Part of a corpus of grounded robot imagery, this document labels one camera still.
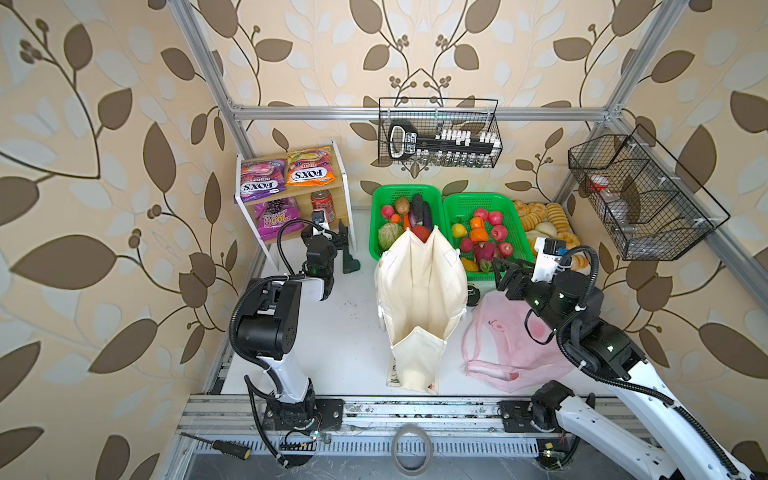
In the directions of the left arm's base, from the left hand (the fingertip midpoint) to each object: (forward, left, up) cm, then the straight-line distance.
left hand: (327, 218), depth 92 cm
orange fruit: (+7, -51, -13) cm, 53 cm away
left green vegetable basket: (+24, -16, -12) cm, 31 cm away
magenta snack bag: (-2, +16, +3) cm, 17 cm away
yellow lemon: (+9, -44, -15) cm, 47 cm away
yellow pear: (-8, -46, -13) cm, 48 cm away
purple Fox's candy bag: (0, +16, +15) cm, 22 cm away
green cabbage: (+3, -18, -11) cm, 22 cm away
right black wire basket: (-9, -85, +16) cm, 87 cm away
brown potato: (+19, -23, -12) cm, 32 cm away
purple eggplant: (+17, -33, -16) cm, 40 cm away
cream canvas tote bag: (-14, -30, -18) cm, 38 cm away
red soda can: (+2, +1, +6) cm, 6 cm away
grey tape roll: (-52, -29, -22) cm, 63 cm away
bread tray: (+18, -80, -17) cm, 84 cm away
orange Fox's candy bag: (+4, +3, +16) cm, 17 cm away
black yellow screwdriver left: (-58, +14, -17) cm, 62 cm away
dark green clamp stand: (-5, -5, -18) cm, 19 cm away
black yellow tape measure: (-16, -47, -17) cm, 52 cm away
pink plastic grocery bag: (-33, -52, -19) cm, 64 cm away
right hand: (-23, -47, +11) cm, 54 cm away
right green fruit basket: (+14, -61, -16) cm, 65 cm away
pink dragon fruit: (-5, -51, -11) cm, 52 cm away
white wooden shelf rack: (+3, -5, +9) cm, 11 cm away
